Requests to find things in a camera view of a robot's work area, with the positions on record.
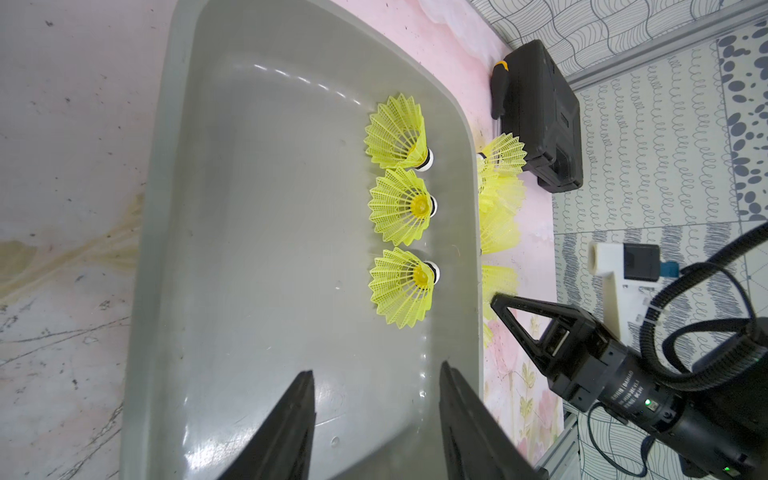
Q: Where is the grey plastic storage box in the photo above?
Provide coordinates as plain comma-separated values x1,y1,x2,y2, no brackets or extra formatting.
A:
120,1,482,479

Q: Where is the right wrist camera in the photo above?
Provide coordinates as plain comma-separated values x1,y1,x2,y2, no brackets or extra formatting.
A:
588,242,681,347

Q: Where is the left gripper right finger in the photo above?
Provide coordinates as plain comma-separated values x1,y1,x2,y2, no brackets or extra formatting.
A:
439,361,549,480

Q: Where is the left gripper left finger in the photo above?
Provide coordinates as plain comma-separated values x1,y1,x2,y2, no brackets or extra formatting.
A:
220,370,316,479

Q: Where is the yellow shuttlecock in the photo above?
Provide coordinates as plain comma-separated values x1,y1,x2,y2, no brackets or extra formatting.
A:
479,208,521,255
368,247,441,329
478,175,526,214
364,93,434,172
481,265,519,321
476,133,527,176
368,167,438,246

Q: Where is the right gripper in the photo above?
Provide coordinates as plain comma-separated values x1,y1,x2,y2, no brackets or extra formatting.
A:
490,293,767,479

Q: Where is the black handled screwdriver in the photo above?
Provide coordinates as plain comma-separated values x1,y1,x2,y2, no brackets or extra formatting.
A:
490,60,510,120

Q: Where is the black plastic tool case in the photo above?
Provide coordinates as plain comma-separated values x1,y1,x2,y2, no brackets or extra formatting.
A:
498,39,584,193

